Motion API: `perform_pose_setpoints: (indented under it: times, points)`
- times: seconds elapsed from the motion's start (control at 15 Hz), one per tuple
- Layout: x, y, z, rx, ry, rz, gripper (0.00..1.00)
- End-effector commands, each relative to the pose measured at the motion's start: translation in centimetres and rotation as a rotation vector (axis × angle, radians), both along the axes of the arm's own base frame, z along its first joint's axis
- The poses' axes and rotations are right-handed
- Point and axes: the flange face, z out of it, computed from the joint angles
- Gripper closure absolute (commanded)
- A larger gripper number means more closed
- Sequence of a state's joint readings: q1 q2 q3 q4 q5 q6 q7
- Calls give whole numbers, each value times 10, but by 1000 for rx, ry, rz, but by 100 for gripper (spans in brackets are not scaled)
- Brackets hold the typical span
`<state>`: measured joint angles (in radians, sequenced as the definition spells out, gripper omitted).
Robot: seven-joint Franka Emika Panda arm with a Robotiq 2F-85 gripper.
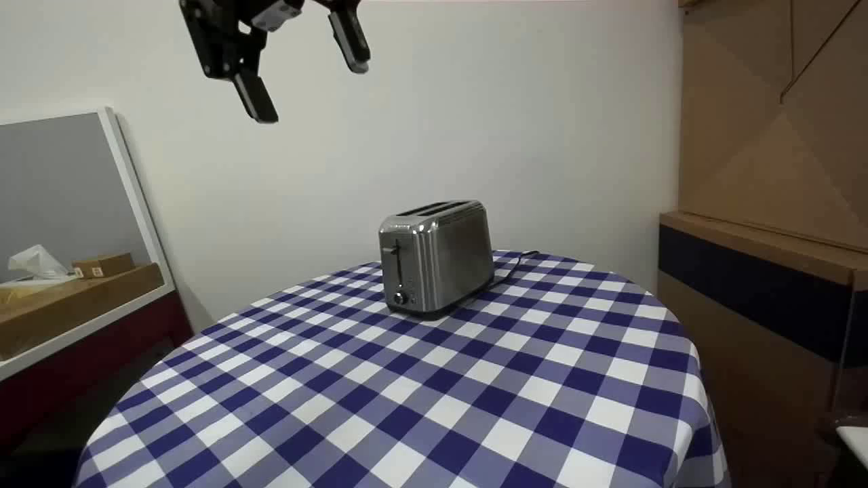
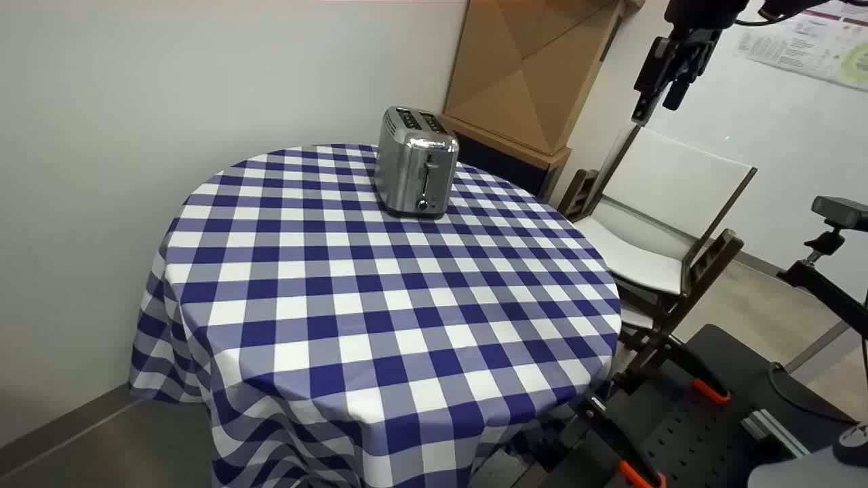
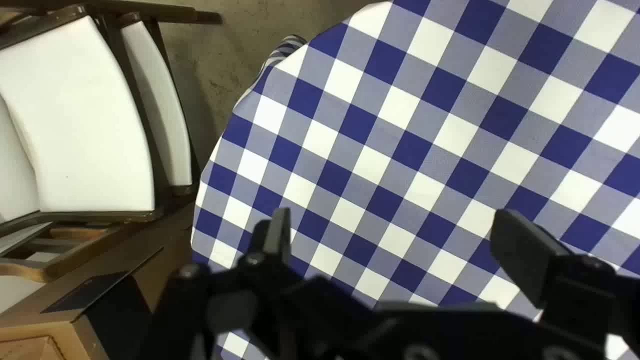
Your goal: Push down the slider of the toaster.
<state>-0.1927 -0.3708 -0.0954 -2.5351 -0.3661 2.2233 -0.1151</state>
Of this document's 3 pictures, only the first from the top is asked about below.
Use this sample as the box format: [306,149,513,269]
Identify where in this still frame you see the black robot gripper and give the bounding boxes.
[177,0,373,126]

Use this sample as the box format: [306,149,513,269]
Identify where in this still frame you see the stainless steel two-slot toaster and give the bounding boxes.
[377,198,497,319]

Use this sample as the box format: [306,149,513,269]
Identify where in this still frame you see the small wooden box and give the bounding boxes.
[71,251,139,282]

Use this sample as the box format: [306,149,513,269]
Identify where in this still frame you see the crumpled white plastic bag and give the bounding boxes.
[6,240,80,285]

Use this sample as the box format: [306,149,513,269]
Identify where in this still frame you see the blue white checkered tablecloth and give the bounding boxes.
[74,250,733,488]

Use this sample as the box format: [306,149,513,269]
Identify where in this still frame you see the dark red low cabinet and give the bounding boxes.
[0,292,196,446]

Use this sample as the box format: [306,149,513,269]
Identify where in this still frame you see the wooden cabinet with dark panel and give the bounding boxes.
[656,210,868,488]

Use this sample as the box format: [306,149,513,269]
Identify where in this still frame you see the black toaster power cable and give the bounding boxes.
[490,250,546,285]

